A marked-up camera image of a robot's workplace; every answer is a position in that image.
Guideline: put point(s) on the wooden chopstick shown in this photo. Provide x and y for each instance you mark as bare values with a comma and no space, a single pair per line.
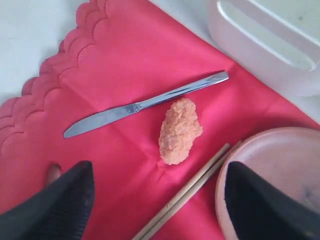
195,190
180,192

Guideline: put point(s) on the fried chicken nugget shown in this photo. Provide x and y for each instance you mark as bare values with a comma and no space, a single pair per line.
178,131

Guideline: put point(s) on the cream plastic storage bin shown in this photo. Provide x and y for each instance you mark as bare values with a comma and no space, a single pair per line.
278,41

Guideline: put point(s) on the right wooden chopstick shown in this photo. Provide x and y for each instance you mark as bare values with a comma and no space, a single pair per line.
195,190

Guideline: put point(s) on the left wooden chopstick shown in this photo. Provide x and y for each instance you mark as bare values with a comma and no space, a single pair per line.
180,192

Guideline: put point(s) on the brown round plate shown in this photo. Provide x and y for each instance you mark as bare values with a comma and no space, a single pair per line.
286,157

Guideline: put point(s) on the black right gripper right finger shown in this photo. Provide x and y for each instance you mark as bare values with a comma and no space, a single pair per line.
259,211

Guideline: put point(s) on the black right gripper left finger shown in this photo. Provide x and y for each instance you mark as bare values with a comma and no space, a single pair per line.
58,212

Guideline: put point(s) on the metal butter knife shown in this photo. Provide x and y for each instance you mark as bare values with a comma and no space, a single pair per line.
111,115

